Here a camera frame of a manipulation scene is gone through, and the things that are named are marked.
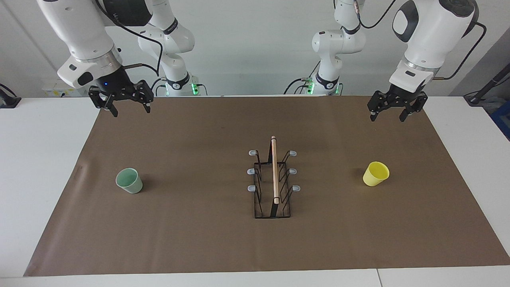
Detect black clamp stand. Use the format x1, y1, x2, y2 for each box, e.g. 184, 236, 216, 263
0, 83, 21, 108

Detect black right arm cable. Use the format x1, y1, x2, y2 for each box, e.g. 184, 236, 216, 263
95, 0, 164, 77

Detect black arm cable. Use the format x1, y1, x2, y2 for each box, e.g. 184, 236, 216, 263
95, 0, 164, 77
356, 0, 487, 81

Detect yellow plastic cup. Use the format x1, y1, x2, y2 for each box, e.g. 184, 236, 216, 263
363, 161, 390, 187

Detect blue crate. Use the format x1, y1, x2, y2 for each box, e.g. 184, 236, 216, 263
491, 100, 510, 141

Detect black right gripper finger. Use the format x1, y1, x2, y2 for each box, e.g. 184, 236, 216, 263
88, 85, 119, 118
135, 80, 154, 114

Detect black wire cup rack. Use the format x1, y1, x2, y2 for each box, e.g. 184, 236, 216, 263
248, 136, 301, 219

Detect green plastic cup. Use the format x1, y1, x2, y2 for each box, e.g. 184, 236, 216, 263
116, 168, 143, 194

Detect brown paper table mat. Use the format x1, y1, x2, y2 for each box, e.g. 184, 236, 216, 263
23, 96, 510, 277

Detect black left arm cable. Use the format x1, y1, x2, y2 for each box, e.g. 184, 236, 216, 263
356, 0, 487, 81

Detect white wall socket box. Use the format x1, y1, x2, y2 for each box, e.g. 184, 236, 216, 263
42, 78, 89, 97

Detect black tripod pole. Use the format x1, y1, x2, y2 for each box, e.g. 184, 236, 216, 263
464, 63, 510, 106

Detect black left base cables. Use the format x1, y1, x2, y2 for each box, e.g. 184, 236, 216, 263
284, 63, 321, 95

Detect black base cables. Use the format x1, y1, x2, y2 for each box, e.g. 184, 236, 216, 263
284, 63, 321, 95
149, 76, 168, 97

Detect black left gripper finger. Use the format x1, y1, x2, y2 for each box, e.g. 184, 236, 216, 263
399, 92, 429, 122
367, 90, 389, 122

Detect black right base cables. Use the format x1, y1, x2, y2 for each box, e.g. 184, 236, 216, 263
149, 76, 168, 97

